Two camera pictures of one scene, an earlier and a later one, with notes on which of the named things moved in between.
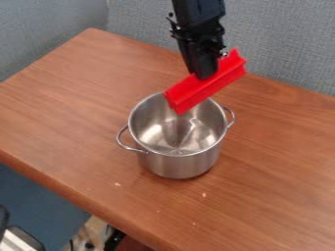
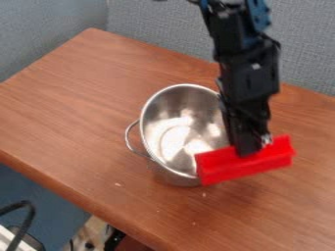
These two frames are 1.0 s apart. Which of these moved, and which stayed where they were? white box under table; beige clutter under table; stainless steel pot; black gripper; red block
Moved: red block; black gripper
Stayed: white box under table; stainless steel pot; beige clutter under table
